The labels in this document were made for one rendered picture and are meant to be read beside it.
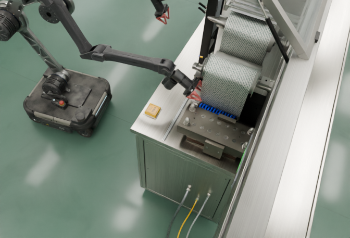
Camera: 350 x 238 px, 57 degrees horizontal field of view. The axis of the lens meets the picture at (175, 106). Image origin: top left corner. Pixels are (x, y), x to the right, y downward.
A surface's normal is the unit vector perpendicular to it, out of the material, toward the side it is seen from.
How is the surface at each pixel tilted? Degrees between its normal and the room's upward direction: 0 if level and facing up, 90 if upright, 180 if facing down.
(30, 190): 0
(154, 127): 0
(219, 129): 0
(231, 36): 92
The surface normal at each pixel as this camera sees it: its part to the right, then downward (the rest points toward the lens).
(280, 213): 0.05, -0.59
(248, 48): -0.43, 0.73
